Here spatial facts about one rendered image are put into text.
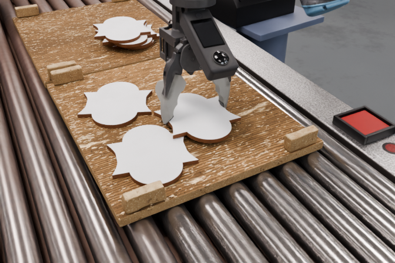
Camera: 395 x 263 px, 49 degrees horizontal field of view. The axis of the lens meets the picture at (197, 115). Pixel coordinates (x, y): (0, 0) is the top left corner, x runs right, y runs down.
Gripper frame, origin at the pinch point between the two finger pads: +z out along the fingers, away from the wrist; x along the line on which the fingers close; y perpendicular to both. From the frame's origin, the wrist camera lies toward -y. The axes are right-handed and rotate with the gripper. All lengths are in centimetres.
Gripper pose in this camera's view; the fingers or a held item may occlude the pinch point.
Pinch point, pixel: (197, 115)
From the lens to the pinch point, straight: 73.3
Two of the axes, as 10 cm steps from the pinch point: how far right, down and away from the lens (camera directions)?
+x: -8.8, 2.2, -4.3
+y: -4.8, -4.3, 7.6
